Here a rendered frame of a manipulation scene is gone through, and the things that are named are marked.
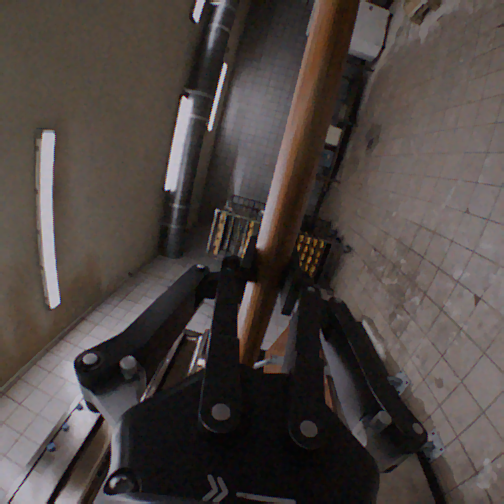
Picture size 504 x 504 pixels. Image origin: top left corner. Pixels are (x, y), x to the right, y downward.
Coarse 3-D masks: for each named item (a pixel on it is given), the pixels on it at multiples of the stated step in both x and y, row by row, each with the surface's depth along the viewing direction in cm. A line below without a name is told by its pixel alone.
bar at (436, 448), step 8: (264, 360) 138; (272, 360) 134; (280, 360) 134; (328, 368) 136; (400, 376) 139; (392, 384) 136; (400, 384) 136; (408, 384) 129; (400, 392) 133; (432, 432) 96; (432, 440) 94; (440, 440) 89; (424, 448) 90; (432, 448) 90; (440, 448) 86; (432, 456) 89
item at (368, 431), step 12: (372, 420) 7; (384, 420) 7; (360, 432) 7; (372, 432) 7; (384, 432) 7; (372, 444) 7; (384, 444) 7; (384, 456) 6; (396, 456) 6; (408, 456) 6; (384, 468) 6
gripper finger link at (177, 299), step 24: (168, 288) 12; (192, 288) 12; (144, 312) 10; (168, 312) 10; (192, 312) 13; (120, 336) 8; (144, 336) 9; (168, 336) 10; (96, 360) 7; (120, 360) 7; (144, 360) 9; (96, 384) 7; (96, 408) 7
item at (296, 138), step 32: (320, 0) 12; (352, 0) 11; (320, 32) 12; (352, 32) 13; (320, 64) 13; (320, 96) 14; (288, 128) 15; (320, 128) 15; (288, 160) 16; (288, 192) 16; (288, 224) 17; (256, 256) 19; (288, 256) 18; (256, 288) 19; (256, 320) 20; (256, 352) 22
